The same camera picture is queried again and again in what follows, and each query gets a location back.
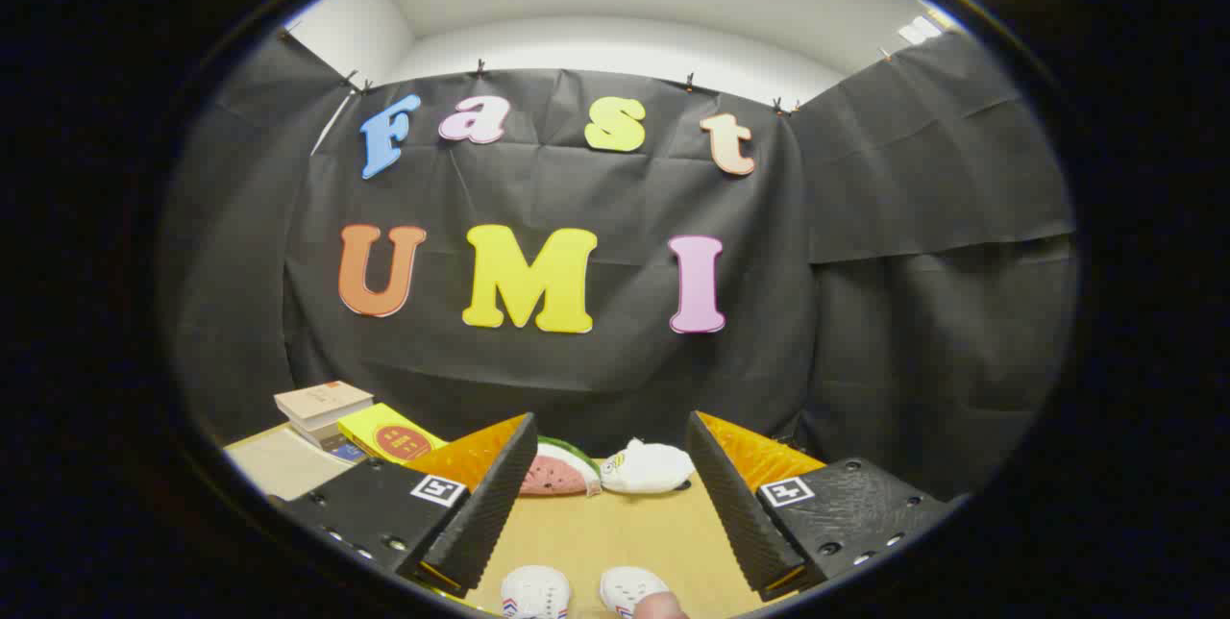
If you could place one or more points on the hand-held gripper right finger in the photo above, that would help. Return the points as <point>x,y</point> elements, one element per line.
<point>745,513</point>

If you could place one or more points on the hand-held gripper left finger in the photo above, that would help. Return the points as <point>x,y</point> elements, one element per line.
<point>480,523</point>

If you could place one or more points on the white canvas shoe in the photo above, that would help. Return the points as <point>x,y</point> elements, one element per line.
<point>629,585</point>
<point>535,592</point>

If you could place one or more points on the beige fabric storage box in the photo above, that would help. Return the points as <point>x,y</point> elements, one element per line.
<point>288,465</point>

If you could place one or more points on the watermelon slice plush toy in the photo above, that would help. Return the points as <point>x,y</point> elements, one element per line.
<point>553,475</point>

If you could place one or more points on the white plush toy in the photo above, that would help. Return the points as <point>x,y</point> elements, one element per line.
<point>649,467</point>

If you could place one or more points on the yellow book with red circle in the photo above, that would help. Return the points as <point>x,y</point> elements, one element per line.
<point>384,432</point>

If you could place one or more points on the blue book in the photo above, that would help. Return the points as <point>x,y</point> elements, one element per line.
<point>348,452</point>

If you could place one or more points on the small ceiling light panel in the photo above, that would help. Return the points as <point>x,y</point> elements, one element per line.
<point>920,29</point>

